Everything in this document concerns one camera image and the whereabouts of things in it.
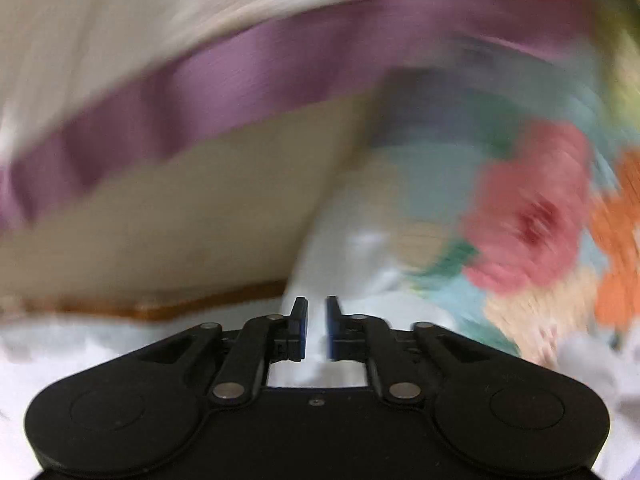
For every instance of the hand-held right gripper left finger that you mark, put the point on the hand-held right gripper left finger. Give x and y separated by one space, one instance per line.
300 332

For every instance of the white quilt with red bears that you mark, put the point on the white quilt with red bears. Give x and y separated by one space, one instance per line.
175 170

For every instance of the floral patchwork blanket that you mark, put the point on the floral patchwork blanket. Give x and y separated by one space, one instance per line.
525 210

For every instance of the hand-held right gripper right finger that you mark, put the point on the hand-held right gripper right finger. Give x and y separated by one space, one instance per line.
331 332

